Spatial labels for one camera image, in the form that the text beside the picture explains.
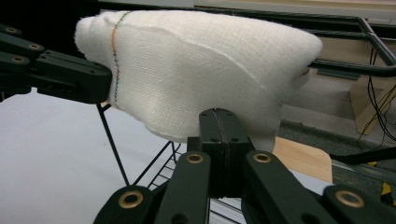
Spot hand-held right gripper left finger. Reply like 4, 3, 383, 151
186, 107, 226, 200

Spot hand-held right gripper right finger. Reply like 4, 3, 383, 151
221, 107, 257, 200

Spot white towel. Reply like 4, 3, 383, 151
74, 9, 324, 154

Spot black wire rack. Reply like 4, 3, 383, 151
95, 1, 396, 224

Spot wooden board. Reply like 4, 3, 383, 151
273, 136, 334, 185

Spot white table cover sheet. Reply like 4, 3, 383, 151
0, 87, 332, 224

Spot black metal stand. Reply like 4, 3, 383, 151
329, 145, 396, 166

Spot yellow black floor tape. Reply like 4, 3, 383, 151
380, 181, 394, 207

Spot aluminium floor rail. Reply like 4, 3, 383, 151
331, 160, 396, 190

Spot hanging black cables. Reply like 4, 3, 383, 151
357, 46, 396, 145

